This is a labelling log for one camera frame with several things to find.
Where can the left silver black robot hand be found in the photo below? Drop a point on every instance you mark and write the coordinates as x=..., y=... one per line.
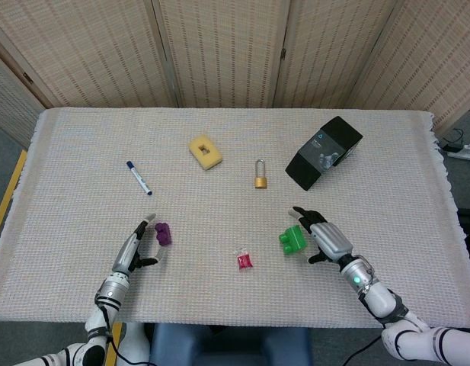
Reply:
x=126, y=253

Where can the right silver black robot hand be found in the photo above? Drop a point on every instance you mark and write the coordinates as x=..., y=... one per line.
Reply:
x=331, y=240

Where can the green and purple toy block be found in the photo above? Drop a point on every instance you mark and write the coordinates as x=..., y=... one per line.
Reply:
x=295, y=238

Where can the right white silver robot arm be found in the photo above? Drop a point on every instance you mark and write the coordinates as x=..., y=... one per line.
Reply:
x=379, y=301

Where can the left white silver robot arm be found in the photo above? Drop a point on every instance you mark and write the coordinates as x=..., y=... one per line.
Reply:
x=110, y=289

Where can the black cardboard product box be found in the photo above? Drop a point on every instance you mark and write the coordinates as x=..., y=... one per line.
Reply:
x=307, y=169

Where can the white marker pen blue cap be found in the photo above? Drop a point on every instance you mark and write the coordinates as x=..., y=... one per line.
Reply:
x=138, y=177

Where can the small red plastic packet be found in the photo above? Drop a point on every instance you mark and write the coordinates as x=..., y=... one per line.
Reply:
x=244, y=262

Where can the brass padlock silver shackle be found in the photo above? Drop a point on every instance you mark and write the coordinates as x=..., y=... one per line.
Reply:
x=260, y=183

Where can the white woven tablecloth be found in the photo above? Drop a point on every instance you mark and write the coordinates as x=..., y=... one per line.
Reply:
x=219, y=293

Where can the yellow sponge with hole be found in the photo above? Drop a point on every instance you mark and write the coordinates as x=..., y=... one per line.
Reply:
x=212, y=158

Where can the white power strip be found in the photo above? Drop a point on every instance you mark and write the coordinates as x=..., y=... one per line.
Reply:
x=463, y=153

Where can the narrow woven folding screen panel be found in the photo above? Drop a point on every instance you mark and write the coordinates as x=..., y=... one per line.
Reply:
x=6, y=103

